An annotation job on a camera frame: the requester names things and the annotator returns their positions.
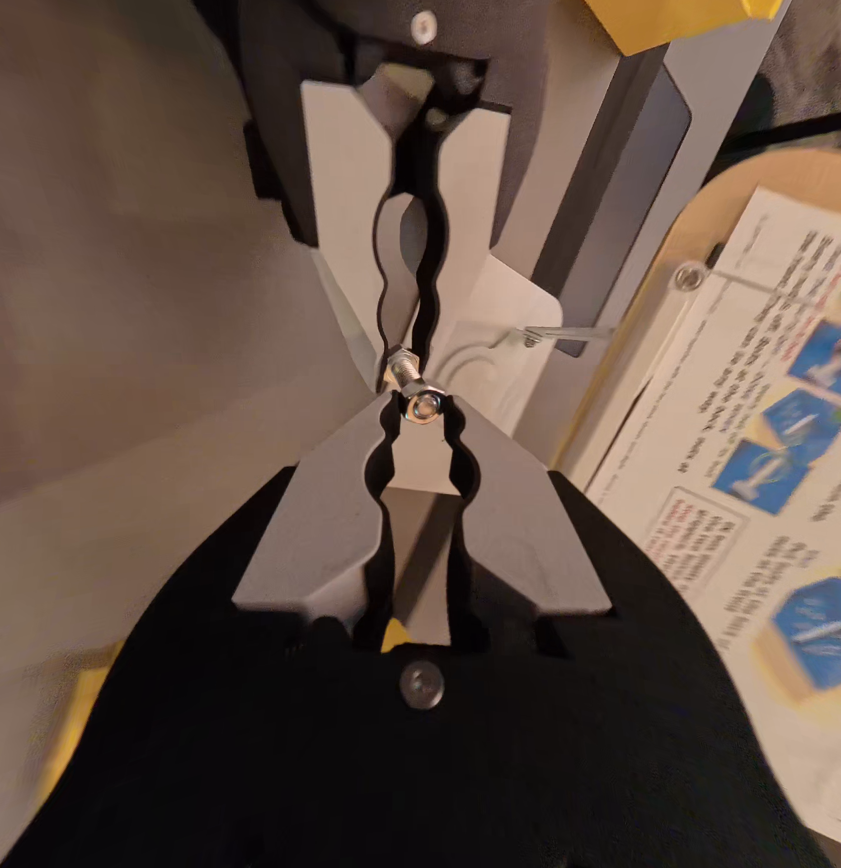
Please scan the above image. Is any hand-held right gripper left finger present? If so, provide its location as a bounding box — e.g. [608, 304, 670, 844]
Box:
[230, 390, 399, 617]

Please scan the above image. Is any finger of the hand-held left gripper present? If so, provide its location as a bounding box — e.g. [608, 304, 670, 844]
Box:
[412, 110, 514, 368]
[300, 80, 409, 396]

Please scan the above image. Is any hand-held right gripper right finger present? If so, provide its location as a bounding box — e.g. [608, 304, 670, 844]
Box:
[442, 395, 614, 619]

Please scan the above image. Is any silver hex nut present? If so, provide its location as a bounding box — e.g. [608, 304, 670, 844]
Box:
[400, 383, 450, 427]

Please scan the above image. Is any silver hex bolt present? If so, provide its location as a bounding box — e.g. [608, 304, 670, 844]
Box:
[385, 347, 440, 418]

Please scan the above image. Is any dark grey desk flap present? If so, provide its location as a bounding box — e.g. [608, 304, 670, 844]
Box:
[532, 57, 693, 358]

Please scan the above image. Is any white stand strut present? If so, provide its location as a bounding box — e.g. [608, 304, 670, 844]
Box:
[522, 325, 615, 349]

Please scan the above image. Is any white sheet clip bar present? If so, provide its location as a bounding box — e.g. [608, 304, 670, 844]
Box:
[582, 263, 718, 504]

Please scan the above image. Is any wooden sheet board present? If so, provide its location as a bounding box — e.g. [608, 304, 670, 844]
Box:
[552, 149, 841, 849]

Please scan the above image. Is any yellow plastic bin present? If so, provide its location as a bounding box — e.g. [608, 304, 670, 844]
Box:
[583, 0, 787, 57]

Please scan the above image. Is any printed instruction sheet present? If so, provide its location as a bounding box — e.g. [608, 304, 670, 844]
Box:
[590, 186, 841, 831]

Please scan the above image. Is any black bar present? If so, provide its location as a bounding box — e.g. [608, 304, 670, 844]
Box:
[722, 112, 841, 157]

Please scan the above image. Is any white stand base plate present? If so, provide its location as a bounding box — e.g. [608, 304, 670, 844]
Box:
[386, 254, 565, 493]

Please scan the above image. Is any thin metal wire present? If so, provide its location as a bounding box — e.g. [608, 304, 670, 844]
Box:
[685, 268, 822, 294]

